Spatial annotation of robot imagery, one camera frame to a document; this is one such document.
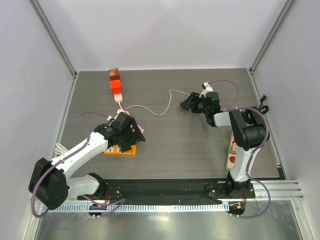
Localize orange power strip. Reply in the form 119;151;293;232
104;145;137;156

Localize pink charging cable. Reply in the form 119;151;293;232
116;89;190;133

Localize pink brown plug adapter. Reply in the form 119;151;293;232
230;140;238;155

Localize beige power strip red sockets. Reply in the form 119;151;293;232
225;133;237;171

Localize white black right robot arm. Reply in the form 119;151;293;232
179;91;270;198

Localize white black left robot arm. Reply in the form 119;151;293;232
28;112;146;210

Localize red orange block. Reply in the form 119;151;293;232
109;79;123;96

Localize brown wooden block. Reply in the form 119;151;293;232
108;68;120;80

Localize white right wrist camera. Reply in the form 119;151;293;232
200;82;213;97

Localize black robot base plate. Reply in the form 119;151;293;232
77;177;256;218

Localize black power strip cord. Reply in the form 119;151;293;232
257;94;270;114

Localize white power strip cord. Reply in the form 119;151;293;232
54;142;70;157

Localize white slotted cable duct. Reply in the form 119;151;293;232
49;202;230;215

